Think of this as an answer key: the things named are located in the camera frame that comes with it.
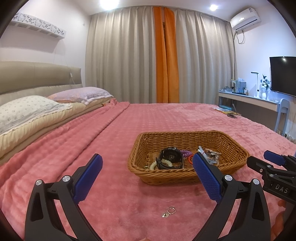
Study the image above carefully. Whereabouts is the white desk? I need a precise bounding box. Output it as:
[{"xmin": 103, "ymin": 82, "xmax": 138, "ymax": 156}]
[{"xmin": 218, "ymin": 91, "xmax": 279, "ymax": 112}]

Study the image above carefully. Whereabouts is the light blue chair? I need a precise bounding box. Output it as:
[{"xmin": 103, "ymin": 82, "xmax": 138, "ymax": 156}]
[{"xmin": 274, "ymin": 98, "xmax": 290, "ymax": 136}]

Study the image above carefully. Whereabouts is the white desk lamp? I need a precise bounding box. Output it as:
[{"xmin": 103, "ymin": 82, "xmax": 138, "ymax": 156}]
[{"xmin": 251, "ymin": 71, "xmax": 259, "ymax": 98}]

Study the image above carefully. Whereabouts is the white vase with plant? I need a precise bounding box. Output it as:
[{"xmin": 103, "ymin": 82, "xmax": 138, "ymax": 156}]
[{"xmin": 260, "ymin": 75, "xmax": 270, "ymax": 100}]

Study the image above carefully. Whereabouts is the yellow packet on bed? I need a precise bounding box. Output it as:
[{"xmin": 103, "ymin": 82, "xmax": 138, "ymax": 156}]
[{"xmin": 213, "ymin": 108, "xmax": 241, "ymax": 118}]

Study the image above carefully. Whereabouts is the pink plush bedspread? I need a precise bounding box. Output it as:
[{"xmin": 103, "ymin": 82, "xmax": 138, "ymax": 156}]
[{"xmin": 1, "ymin": 101, "xmax": 295, "ymax": 240}]

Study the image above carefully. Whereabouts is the beige folded quilt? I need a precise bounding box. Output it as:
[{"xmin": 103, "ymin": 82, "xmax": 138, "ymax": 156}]
[{"xmin": 1, "ymin": 97, "xmax": 113, "ymax": 165}]

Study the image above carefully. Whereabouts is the black television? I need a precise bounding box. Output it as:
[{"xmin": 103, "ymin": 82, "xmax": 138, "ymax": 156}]
[{"xmin": 269, "ymin": 56, "xmax": 296, "ymax": 97}]

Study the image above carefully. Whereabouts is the black wristwatch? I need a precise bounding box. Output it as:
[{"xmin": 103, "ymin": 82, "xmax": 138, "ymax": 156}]
[{"xmin": 156, "ymin": 147, "xmax": 184, "ymax": 170}]

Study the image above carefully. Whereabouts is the woven wicker basket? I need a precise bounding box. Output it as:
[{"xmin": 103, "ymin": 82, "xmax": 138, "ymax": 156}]
[{"xmin": 127, "ymin": 130, "xmax": 250, "ymax": 185}]

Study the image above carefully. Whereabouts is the white floral pillow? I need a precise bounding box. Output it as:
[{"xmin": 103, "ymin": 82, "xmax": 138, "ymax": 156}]
[{"xmin": 1, "ymin": 95, "xmax": 72, "ymax": 135}]

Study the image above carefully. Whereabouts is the beige curtain right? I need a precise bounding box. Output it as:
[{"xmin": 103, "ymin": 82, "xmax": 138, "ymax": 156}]
[{"xmin": 174, "ymin": 9, "xmax": 236, "ymax": 104}]

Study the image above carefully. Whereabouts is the beige curtain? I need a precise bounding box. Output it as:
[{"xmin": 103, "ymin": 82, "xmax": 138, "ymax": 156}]
[
  {"xmin": 174, "ymin": 9, "xmax": 236, "ymax": 104},
  {"xmin": 85, "ymin": 6, "xmax": 156, "ymax": 103}
]

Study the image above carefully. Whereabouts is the orange curtain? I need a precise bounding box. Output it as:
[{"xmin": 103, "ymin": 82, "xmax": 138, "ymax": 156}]
[{"xmin": 153, "ymin": 6, "xmax": 180, "ymax": 103}]

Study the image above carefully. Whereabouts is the lilac pillow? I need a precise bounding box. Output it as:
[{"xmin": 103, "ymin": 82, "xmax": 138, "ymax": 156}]
[{"xmin": 48, "ymin": 87, "xmax": 113, "ymax": 105}]

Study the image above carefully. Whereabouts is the white air conditioner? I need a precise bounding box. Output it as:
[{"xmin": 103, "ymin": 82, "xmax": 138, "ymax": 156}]
[{"xmin": 230, "ymin": 8, "xmax": 261, "ymax": 32}]

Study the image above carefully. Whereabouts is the beige padded headboard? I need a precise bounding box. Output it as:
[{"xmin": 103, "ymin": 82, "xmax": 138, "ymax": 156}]
[{"xmin": 1, "ymin": 61, "xmax": 82, "ymax": 105}]

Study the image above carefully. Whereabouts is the beige curtain left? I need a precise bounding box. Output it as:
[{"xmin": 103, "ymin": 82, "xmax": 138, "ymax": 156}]
[{"xmin": 85, "ymin": 6, "xmax": 156, "ymax": 103}]

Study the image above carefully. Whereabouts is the small silver ring pendant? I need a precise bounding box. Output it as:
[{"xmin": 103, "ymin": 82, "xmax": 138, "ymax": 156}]
[{"xmin": 162, "ymin": 206, "xmax": 176, "ymax": 218}]

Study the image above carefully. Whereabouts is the cream bead bracelet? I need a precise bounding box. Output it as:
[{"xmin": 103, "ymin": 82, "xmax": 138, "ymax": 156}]
[{"xmin": 149, "ymin": 158, "xmax": 173, "ymax": 171}]

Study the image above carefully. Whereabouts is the white wall shelf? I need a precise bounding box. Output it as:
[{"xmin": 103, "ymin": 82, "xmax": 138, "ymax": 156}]
[{"xmin": 9, "ymin": 13, "xmax": 66, "ymax": 40}]

